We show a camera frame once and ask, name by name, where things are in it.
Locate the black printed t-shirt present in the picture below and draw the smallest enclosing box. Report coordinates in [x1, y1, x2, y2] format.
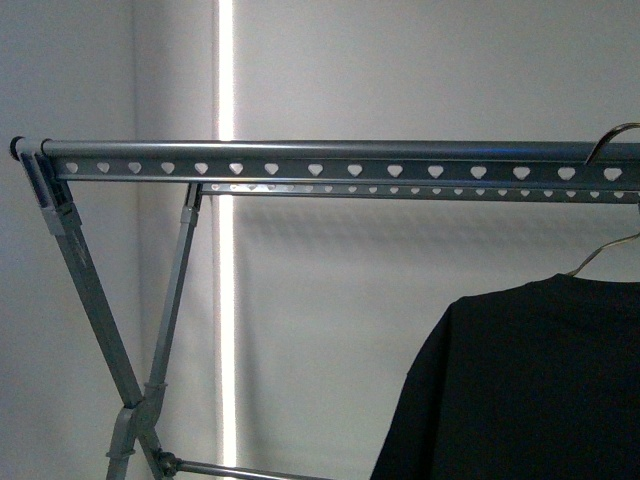
[372, 274, 639, 479]

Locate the grey metal drying rack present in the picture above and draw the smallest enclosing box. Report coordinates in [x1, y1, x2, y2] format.
[10, 132, 639, 479]

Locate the silver metal clothes hanger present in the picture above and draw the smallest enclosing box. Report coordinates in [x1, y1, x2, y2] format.
[564, 121, 640, 279]

